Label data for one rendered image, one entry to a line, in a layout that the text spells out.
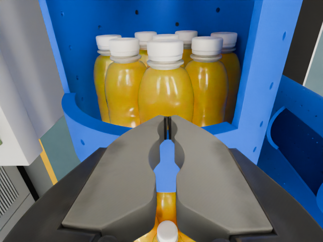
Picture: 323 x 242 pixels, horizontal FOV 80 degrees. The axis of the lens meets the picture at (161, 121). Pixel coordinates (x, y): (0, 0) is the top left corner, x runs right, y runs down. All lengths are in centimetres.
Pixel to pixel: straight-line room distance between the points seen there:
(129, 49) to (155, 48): 6
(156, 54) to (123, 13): 20
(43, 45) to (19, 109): 14
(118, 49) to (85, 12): 12
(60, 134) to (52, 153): 25
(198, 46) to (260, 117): 11
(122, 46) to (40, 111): 21
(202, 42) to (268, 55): 10
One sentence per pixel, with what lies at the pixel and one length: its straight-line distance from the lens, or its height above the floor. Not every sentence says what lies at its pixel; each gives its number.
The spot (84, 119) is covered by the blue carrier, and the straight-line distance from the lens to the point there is 21.
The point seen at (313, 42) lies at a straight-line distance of 147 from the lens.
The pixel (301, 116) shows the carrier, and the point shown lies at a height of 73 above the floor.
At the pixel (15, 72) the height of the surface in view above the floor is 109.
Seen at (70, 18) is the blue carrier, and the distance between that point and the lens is 33.
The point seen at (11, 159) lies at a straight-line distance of 38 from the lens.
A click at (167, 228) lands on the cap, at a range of 42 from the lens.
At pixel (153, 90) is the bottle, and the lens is 21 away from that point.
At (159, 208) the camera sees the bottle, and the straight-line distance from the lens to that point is 47.
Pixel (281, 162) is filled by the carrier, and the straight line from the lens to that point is 128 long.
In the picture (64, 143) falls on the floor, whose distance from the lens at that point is 194.
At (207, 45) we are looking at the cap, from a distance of 25.
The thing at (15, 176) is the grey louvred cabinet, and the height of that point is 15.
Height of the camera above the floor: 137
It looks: 61 degrees down
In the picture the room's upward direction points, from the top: 175 degrees counter-clockwise
